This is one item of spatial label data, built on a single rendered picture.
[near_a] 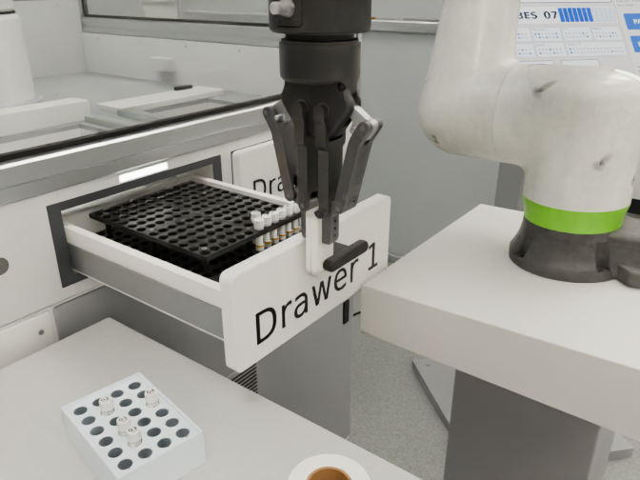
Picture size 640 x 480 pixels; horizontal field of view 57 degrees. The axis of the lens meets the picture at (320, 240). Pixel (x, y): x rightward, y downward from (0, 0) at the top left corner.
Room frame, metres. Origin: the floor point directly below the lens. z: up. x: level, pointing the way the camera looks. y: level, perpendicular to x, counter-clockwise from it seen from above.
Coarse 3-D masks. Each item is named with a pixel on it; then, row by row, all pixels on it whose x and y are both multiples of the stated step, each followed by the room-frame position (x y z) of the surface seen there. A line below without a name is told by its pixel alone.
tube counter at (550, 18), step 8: (544, 8) 1.42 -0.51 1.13; (552, 8) 1.43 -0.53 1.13; (560, 8) 1.43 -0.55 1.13; (568, 8) 1.44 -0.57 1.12; (576, 8) 1.44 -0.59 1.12; (584, 8) 1.44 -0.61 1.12; (592, 8) 1.45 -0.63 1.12; (600, 8) 1.45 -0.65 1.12; (608, 8) 1.46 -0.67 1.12; (544, 16) 1.41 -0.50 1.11; (552, 16) 1.41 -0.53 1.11; (560, 16) 1.42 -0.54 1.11; (568, 16) 1.42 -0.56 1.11; (576, 16) 1.42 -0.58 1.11; (584, 16) 1.43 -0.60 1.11; (592, 16) 1.43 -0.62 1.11; (600, 16) 1.44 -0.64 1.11; (608, 16) 1.44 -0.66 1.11
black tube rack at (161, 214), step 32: (160, 192) 0.81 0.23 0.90; (192, 192) 0.81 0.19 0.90; (224, 192) 0.81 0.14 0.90; (128, 224) 0.68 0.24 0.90; (160, 224) 0.69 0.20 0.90; (192, 224) 0.68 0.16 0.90; (224, 224) 0.68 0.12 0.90; (160, 256) 0.65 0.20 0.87; (192, 256) 0.60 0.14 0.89; (224, 256) 0.65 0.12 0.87
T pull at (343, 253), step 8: (360, 240) 0.60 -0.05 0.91; (336, 248) 0.59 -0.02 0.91; (344, 248) 0.59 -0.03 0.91; (352, 248) 0.58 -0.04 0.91; (360, 248) 0.59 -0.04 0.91; (368, 248) 0.60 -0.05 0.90; (336, 256) 0.56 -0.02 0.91; (344, 256) 0.57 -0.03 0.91; (352, 256) 0.58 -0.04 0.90; (328, 264) 0.55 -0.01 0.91; (336, 264) 0.55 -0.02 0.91; (344, 264) 0.57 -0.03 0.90
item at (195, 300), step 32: (128, 192) 0.82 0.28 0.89; (256, 192) 0.82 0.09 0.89; (64, 224) 0.70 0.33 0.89; (96, 224) 0.76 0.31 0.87; (96, 256) 0.64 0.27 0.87; (128, 256) 0.61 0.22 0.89; (128, 288) 0.61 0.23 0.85; (160, 288) 0.57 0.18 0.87; (192, 288) 0.54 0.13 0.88; (192, 320) 0.54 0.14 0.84
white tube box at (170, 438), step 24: (120, 384) 0.50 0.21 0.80; (144, 384) 0.50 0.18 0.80; (72, 408) 0.46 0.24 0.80; (96, 408) 0.46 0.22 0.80; (120, 408) 0.46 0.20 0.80; (144, 408) 0.46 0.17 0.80; (168, 408) 0.46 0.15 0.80; (72, 432) 0.44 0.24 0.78; (96, 432) 0.43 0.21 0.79; (144, 432) 0.43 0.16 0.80; (168, 432) 0.43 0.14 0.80; (192, 432) 0.43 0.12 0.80; (96, 456) 0.40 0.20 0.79; (120, 456) 0.40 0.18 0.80; (144, 456) 0.41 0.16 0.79; (168, 456) 0.40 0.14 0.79; (192, 456) 0.42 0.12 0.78
